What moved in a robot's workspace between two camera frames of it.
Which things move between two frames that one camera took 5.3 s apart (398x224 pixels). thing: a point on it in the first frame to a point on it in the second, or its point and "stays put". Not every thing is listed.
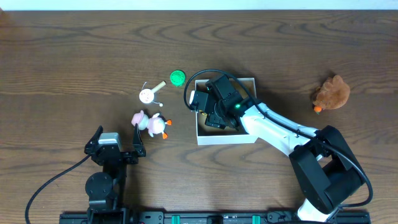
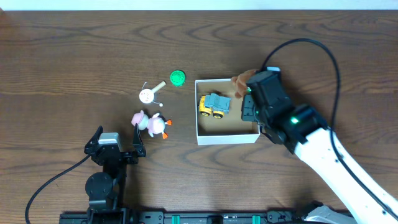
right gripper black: (200, 101) to (249, 109)
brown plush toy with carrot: (333, 94) to (239, 83)
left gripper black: (115, 154) stays put
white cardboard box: (209, 134) stays put
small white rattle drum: (147, 96) stays put
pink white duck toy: (155, 124) stays put
